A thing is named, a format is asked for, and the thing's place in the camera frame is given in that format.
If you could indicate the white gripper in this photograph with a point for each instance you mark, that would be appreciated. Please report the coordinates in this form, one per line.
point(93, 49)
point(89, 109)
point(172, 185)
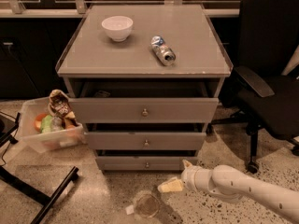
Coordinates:
point(188, 177)

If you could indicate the grey drawer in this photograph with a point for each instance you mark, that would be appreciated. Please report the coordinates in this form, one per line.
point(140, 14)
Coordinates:
point(148, 161)
point(144, 109)
point(149, 136)

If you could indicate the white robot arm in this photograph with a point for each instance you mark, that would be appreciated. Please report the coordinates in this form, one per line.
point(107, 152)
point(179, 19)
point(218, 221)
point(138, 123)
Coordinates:
point(249, 187)

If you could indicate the grey drawer cabinet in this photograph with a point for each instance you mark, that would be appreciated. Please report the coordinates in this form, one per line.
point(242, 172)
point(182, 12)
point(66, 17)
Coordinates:
point(94, 62)

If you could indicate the dark object in drawer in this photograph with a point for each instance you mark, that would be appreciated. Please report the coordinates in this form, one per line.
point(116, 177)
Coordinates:
point(101, 94)

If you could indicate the black office chair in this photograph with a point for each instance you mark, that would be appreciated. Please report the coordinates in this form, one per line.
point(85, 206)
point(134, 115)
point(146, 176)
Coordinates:
point(261, 22)

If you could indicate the crushed silver soda can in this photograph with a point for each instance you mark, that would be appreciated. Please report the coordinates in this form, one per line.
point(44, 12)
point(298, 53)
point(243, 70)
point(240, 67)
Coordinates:
point(164, 54)

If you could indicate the brown snack bag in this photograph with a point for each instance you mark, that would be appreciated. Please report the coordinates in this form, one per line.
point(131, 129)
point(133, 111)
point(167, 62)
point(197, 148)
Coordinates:
point(59, 105)

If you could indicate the green round object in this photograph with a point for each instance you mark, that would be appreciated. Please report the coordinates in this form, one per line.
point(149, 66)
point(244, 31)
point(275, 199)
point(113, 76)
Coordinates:
point(46, 124)

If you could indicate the clear plastic bin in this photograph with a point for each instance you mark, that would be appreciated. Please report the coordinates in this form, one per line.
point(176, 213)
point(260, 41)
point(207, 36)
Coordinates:
point(42, 142)

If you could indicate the orange round object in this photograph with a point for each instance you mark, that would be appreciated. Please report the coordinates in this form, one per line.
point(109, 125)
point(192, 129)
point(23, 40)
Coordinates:
point(38, 120)

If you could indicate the white ceramic bowl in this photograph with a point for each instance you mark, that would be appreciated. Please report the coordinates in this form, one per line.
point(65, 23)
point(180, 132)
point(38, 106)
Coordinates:
point(118, 28)

